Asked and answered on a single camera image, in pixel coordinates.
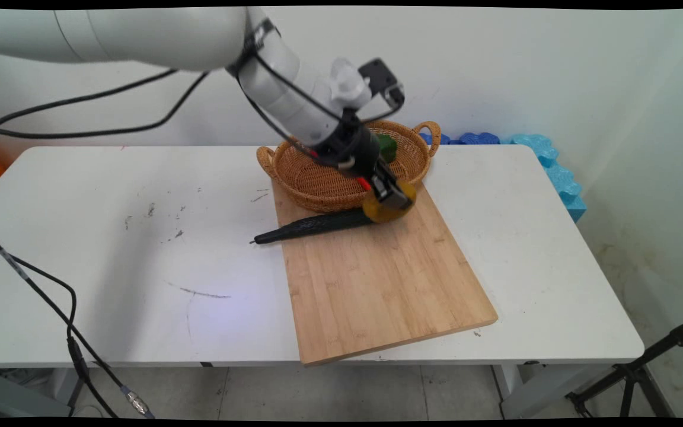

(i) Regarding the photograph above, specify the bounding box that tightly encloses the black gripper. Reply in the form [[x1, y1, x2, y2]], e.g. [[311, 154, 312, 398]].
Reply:
[[316, 111, 416, 211]]

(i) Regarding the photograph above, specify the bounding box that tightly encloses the brown toy potato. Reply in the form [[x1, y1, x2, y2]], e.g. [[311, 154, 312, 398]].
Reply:
[[362, 181, 419, 225]]

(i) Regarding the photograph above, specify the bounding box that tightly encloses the green toy leafy vegetable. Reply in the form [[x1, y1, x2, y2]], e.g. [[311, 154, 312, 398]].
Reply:
[[376, 133, 398, 164]]

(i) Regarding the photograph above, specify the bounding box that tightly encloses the woven wicker basket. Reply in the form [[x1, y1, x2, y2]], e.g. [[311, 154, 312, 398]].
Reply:
[[257, 120, 442, 214]]

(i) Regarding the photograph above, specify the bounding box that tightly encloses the dark green toy cucumber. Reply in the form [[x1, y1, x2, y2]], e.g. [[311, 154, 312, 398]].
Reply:
[[250, 207, 379, 246]]

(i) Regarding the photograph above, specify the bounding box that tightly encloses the dark blue foam piece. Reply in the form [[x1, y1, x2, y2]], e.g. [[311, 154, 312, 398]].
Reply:
[[419, 131, 503, 146]]

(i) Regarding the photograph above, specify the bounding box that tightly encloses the bamboo cutting board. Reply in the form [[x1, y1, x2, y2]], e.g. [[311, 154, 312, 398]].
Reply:
[[272, 181, 500, 367]]

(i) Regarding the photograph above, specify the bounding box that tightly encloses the cyan foam piece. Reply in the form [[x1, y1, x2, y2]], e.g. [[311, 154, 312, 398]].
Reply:
[[500, 133, 587, 224]]

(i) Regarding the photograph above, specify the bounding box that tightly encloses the white table leg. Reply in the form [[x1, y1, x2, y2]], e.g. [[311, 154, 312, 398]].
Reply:
[[491, 362, 618, 419]]

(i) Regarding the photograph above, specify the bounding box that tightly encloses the black tripod stand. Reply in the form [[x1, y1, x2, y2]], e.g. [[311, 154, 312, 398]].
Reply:
[[565, 314, 683, 419]]

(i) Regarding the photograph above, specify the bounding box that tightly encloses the grey table leg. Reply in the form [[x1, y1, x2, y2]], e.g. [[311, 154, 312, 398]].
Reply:
[[0, 368, 91, 419]]

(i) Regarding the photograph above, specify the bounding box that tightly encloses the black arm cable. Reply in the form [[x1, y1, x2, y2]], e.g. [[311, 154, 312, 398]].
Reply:
[[0, 70, 212, 141], [0, 68, 179, 140]]

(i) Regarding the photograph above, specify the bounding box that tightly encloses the black floor cable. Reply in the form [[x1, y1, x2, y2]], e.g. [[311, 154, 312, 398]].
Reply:
[[0, 237, 157, 419], [0, 215, 120, 419]]

